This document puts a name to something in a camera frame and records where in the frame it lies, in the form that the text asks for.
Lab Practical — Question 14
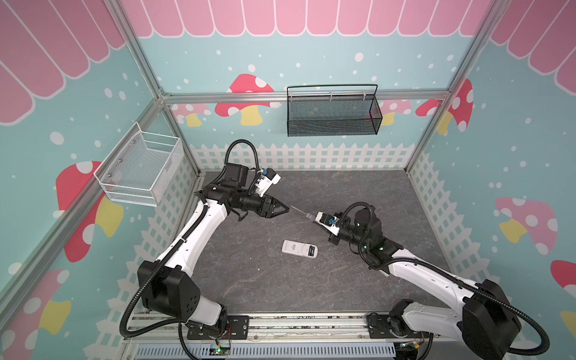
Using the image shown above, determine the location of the aluminium front rail frame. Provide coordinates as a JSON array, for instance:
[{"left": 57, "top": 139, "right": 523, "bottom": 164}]
[{"left": 116, "top": 312, "right": 476, "bottom": 359}]

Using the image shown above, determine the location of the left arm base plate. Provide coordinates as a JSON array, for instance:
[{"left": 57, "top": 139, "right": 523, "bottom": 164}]
[{"left": 186, "top": 315, "right": 250, "bottom": 341}]

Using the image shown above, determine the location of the white remote control back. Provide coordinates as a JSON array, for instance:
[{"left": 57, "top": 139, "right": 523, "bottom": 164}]
[{"left": 281, "top": 240, "right": 318, "bottom": 259}]

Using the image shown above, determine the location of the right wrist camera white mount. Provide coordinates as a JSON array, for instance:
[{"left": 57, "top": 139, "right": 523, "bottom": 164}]
[{"left": 314, "top": 211, "right": 340, "bottom": 236}]

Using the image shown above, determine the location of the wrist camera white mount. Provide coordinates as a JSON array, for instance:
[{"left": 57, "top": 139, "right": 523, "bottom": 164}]
[
  {"left": 314, "top": 211, "right": 340, "bottom": 236},
  {"left": 254, "top": 168, "right": 281, "bottom": 197}
]

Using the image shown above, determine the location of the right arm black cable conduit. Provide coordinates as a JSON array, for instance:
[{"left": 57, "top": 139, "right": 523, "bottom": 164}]
[{"left": 359, "top": 247, "right": 551, "bottom": 356}]

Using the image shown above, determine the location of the clear handle screwdriver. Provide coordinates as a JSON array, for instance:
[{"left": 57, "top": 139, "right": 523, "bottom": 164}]
[{"left": 292, "top": 206, "right": 321, "bottom": 222}]

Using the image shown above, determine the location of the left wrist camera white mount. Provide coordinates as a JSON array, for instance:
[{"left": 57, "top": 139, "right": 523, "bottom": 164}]
[{"left": 254, "top": 168, "right": 281, "bottom": 197}]

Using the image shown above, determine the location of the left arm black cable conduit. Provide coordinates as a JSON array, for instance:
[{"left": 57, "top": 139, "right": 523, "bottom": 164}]
[{"left": 118, "top": 202, "right": 210, "bottom": 339}]

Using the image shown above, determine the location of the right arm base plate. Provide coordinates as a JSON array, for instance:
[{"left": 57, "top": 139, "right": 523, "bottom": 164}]
[{"left": 366, "top": 312, "right": 428, "bottom": 341}]

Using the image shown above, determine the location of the black mesh wall basket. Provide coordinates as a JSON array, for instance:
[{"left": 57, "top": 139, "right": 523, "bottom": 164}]
[{"left": 286, "top": 84, "right": 383, "bottom": 137}]

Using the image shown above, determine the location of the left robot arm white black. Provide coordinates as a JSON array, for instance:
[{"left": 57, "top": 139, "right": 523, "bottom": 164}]
[{"left": 137, "top": 163, "right": 289, "bottom": 327}]

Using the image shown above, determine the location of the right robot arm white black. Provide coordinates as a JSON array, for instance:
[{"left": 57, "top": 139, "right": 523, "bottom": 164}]
[{"left": 315, "top": 208, "right": 521, "bottom": 359}]

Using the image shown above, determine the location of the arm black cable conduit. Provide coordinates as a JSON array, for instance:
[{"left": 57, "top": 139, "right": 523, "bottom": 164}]
[
  {"left": 118, "top": 202, "right": 210, "bottom": 339},
  {"left": 359, "top": 247, "right": 551, "bottom": 356}
]

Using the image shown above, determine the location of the white wire wall basket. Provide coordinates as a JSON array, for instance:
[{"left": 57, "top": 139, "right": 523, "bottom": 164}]
[{"left": 94, "top": 123, "right": 184, "bottom": 207}]

